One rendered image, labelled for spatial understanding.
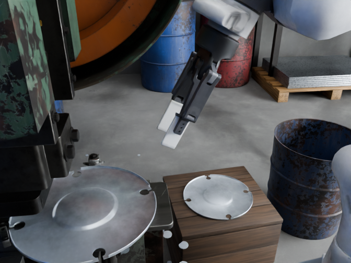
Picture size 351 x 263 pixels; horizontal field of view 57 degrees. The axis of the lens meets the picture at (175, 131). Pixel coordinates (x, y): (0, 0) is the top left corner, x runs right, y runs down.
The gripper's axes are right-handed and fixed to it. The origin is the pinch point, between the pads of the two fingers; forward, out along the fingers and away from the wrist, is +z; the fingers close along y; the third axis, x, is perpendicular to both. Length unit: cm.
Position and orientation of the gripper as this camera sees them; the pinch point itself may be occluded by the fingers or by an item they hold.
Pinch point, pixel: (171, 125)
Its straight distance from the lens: 65.1
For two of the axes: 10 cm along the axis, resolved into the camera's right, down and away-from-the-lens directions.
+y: -1.7, -4.7, 8.7
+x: -8.8, -3.3, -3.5
